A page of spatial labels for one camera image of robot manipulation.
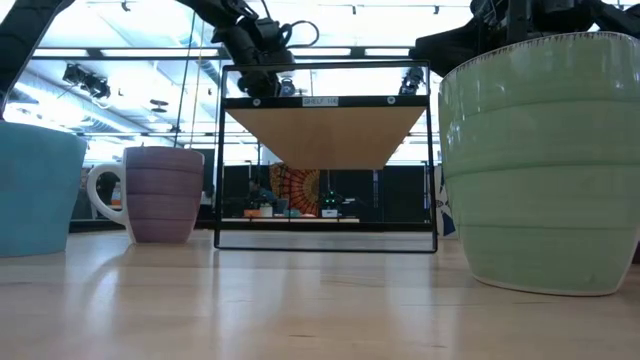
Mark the small white box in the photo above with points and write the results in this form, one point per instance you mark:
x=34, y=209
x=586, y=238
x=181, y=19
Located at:
x=330, y=213

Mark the wooden shelf black frame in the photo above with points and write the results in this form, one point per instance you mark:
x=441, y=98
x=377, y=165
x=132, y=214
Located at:
x=325, y=135

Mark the green ceramic mug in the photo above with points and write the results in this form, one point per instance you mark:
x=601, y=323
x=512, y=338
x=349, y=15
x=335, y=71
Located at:
x=540, y=175

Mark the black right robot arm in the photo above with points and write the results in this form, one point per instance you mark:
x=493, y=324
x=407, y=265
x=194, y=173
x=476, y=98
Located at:
x=615, y=17

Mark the orange box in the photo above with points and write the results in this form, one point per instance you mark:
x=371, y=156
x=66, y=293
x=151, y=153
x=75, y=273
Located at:
x=251, y=213

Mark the black machine green lights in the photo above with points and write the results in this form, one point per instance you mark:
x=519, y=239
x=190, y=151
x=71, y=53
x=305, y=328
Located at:
x=330, y=200

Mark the black ceiling spotlight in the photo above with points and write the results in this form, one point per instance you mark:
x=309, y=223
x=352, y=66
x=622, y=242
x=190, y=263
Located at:
x=85, y=80

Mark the person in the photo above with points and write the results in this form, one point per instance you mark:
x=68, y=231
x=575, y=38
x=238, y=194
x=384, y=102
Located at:
x=259, y=192

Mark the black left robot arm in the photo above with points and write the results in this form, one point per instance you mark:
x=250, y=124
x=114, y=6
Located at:
x=20, y=40

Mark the wooden background table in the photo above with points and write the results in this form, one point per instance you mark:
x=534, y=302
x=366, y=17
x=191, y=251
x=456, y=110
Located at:
x=300, y=220

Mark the black partition panel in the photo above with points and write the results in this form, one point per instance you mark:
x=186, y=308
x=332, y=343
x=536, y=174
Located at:
x=400, y=192

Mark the blue white patterned panel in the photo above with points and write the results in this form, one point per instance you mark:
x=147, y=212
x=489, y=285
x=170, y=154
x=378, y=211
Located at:
x=445, y=225

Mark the white paper shelf label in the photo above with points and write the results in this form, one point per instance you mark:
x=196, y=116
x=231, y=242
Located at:
x=320, y=101

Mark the colourful mandala tapestry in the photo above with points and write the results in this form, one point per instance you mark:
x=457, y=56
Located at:
x=297, y=190

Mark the blue ceramic mug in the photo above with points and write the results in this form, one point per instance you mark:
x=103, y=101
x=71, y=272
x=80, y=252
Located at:
x=35, y=190

